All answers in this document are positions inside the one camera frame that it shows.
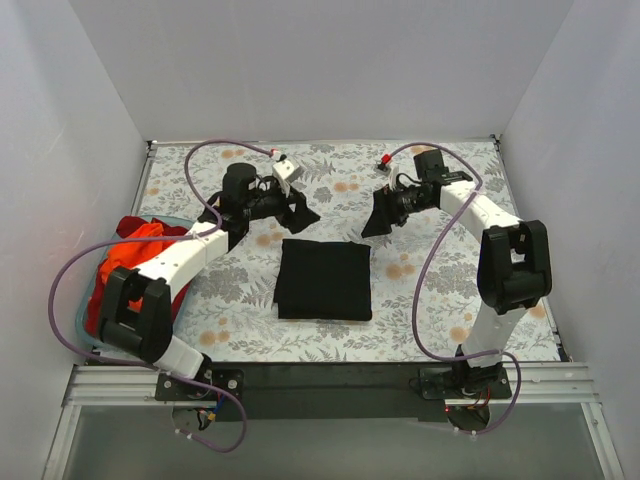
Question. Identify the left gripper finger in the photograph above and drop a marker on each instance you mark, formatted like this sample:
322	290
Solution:
302	214
286	220

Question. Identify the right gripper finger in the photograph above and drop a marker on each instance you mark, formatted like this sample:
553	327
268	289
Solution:
380	220
399	219

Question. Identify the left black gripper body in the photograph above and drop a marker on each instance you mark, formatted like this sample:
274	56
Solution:
288	206

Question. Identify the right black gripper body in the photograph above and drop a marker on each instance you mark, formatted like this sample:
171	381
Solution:
391	206

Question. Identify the black t shirt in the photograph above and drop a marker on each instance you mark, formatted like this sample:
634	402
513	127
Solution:
324	281

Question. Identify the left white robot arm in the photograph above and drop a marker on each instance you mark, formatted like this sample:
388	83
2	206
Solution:
136	311

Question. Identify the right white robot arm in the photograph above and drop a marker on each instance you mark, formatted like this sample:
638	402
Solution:
514	267

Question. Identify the floral table mat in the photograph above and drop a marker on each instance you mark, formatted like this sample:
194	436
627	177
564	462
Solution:
230	315

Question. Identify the orange t shirt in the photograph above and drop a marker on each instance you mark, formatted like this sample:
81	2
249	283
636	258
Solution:
130	254

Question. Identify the teal plastic basket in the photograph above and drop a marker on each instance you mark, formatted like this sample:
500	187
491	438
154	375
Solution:
85	328

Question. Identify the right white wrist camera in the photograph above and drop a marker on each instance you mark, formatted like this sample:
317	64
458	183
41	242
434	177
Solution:
386	166

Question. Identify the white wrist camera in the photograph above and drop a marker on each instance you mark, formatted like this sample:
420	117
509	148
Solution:
285	171
386	166

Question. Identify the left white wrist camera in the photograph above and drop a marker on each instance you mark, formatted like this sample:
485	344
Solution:
285	171

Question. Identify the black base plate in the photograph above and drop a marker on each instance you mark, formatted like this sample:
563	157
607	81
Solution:
427	392

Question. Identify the aluminium rail frame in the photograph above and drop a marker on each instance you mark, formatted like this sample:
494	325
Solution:
542	383

